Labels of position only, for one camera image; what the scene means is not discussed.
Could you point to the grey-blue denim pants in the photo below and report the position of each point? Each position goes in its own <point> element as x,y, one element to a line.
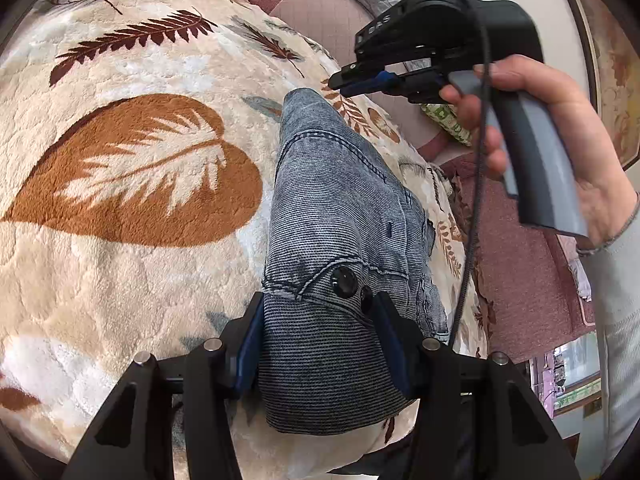
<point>341,224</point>

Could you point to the person's right hand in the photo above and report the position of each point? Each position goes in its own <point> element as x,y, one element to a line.
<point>606,196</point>

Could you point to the maroon woven sofa cover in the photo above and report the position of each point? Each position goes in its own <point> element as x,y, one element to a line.
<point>526,296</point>

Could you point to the grey sleeve right forearm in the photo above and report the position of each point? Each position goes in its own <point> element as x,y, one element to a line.
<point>613,272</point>

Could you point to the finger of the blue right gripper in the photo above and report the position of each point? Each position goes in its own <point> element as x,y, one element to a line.
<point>384,82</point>

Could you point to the framed wall picture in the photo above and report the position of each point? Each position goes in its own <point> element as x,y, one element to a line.
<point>612,64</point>

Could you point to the cream leaf-pattern fleece blanket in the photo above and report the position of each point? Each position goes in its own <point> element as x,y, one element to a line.
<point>139,143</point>

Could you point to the green patterned cloth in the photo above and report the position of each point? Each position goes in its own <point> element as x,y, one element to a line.
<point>445,116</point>

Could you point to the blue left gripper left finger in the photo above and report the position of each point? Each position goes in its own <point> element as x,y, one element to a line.
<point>243,341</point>

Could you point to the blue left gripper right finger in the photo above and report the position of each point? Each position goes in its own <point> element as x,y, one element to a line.
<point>401,341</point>

